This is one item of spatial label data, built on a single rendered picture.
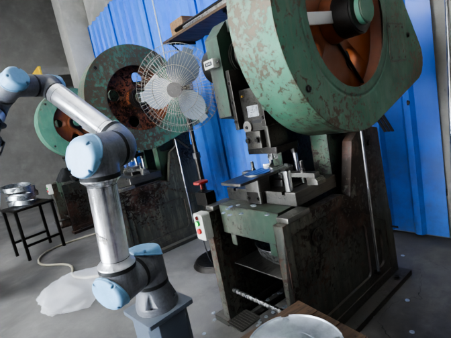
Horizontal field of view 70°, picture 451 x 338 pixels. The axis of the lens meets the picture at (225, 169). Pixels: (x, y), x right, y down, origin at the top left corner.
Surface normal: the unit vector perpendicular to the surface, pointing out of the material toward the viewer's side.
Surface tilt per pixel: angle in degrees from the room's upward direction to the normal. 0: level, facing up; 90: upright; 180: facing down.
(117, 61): 90
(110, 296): 98
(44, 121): 90
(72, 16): 90
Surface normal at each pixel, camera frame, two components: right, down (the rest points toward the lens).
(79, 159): -0.41, 0.10
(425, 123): -0.76, 0.25
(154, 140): 0.60, 0.01
